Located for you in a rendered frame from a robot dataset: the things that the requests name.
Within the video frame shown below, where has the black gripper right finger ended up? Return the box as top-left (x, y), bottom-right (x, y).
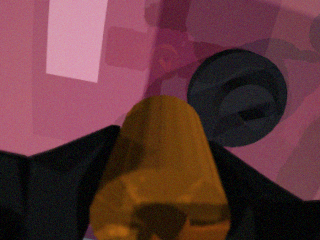
top-left (208, 140), bottom-right (320, 240)

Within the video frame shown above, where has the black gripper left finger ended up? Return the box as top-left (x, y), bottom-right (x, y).
top-left (0, 125), bottom-right (120, 240)

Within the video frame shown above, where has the orange cylinder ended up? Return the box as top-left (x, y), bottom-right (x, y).
top-left (89, 95), bottom-right (231, 240)

